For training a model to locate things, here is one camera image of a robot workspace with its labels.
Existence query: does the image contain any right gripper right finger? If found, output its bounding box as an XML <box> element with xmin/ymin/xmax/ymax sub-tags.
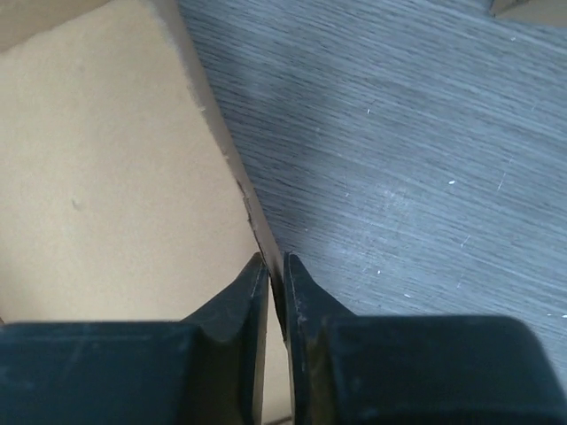
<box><xmin>282</xmin><ymin>253</ymin><xmax>559</xmax><ymax>424</ymax></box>

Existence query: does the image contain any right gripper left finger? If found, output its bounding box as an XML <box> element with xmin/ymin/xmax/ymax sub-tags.
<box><xmin>1</xmin><ymin>254</ymin><xmax>268</xmax><ymax>424</ymax></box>

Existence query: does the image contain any cardboard box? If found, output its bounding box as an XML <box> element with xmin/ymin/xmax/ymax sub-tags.
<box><xmin>1</xmin><ymin>1</ymin><xmax>291</xmax><ymax>424</ymax></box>

